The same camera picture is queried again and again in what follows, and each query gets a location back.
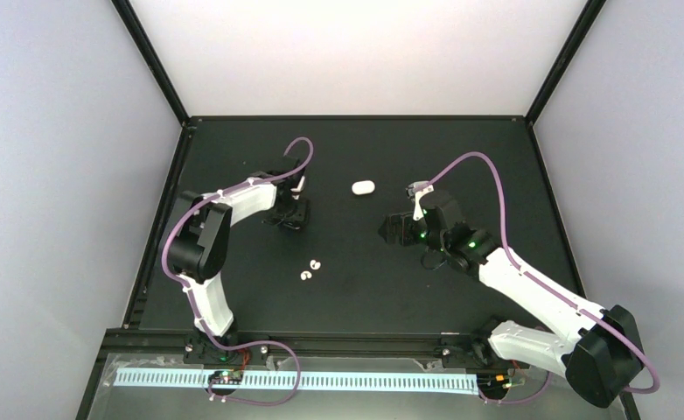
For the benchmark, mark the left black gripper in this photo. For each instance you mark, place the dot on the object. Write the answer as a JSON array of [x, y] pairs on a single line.
[[298, 218]]

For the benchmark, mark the light blue slotted cable duct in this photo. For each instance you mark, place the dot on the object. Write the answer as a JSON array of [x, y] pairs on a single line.
[[458, 384]]

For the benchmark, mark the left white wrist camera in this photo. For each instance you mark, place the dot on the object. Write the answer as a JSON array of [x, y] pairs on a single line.
[[298, 189]]

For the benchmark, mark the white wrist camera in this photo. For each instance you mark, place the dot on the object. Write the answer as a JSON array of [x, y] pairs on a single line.
[[298, 189], [416, 191]]

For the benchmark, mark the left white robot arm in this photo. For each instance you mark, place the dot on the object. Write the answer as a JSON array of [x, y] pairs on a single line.
[[195, 250]]

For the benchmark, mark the frame post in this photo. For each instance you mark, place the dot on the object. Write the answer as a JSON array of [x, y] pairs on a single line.
[[568, 51], [137, 32]]

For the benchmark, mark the white oval case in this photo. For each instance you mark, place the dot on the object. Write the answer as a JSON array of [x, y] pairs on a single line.
[[363, 187]]

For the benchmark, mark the right back frame post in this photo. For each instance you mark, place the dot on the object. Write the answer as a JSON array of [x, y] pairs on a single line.
[[568, 51]]

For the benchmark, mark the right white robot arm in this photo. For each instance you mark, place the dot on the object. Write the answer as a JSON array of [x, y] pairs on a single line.
[[595, 349]]

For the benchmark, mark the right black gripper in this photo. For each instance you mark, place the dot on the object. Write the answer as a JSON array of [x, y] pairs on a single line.
[[403, 238]]

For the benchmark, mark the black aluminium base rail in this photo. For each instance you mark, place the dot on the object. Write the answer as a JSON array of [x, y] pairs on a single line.
[[190, 346]]

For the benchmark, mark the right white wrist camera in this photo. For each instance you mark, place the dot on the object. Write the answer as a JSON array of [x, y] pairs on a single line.
[[416, 191]]

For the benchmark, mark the left back frame post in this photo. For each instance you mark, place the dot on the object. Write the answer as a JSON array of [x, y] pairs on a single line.
[[137, 32]]

